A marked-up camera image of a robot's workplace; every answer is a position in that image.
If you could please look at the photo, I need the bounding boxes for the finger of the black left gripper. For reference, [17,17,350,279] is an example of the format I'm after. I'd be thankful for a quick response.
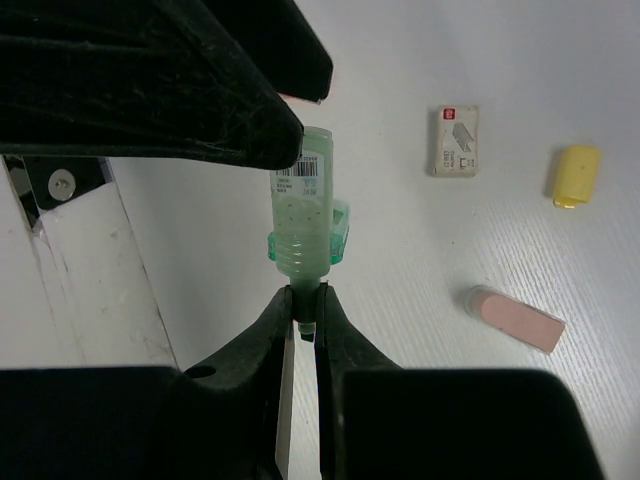
[209,0,333,103]
[1,1,303,168]

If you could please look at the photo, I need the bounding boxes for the grey boxed eraser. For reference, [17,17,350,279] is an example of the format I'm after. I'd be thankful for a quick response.
[429,105,480,178]

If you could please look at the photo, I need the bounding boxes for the green highlighter pen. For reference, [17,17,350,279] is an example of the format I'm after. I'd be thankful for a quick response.
[268,126,350,341]

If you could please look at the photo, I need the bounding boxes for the pink mini stapler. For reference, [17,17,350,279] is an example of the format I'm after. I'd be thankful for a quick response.
[465,285,565,354]

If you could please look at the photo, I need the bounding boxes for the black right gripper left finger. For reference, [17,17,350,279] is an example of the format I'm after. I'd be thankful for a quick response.
[1,288,293,479]

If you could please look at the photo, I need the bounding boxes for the yellow eraser block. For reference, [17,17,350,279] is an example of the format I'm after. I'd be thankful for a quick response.
[551,145,602,210]

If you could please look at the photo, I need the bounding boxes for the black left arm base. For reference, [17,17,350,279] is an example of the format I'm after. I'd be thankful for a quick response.
[3,155,111,228]

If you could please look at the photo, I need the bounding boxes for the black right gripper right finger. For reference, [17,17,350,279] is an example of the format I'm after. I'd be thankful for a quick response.
[314,285,604,479]

